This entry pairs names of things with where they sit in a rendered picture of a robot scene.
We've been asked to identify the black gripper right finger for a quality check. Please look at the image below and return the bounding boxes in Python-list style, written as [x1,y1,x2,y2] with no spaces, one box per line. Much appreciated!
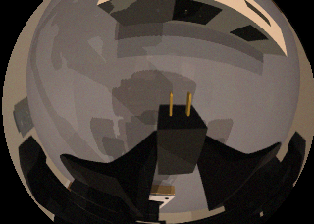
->
[196,135,282,211]

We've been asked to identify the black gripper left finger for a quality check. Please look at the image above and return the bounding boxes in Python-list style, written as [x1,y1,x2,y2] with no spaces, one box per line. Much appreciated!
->
[59,131,158,217]

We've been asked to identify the black two-prong charger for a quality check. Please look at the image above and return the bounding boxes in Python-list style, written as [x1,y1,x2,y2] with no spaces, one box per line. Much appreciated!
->
[157,91,208,176]

